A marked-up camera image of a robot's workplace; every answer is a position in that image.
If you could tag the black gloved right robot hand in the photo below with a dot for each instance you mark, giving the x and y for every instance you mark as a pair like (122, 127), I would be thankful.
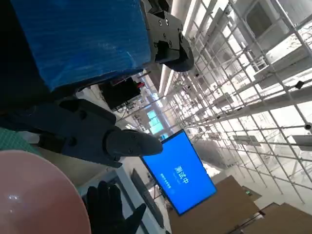
(107, 209)

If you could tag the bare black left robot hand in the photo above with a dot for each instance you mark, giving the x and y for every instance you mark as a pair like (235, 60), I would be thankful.
(85, 36)

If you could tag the pink bowl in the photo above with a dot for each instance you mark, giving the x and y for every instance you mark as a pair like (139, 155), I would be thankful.
(36, 195)

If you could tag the blue screen monitor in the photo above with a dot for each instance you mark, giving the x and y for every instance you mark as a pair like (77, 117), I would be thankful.
(180, 175)

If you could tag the brown wooden cabinet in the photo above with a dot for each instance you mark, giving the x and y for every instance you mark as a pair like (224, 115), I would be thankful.
(219, 207)

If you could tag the green cutting mat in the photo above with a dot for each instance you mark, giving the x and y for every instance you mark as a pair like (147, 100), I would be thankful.
(12, 141)

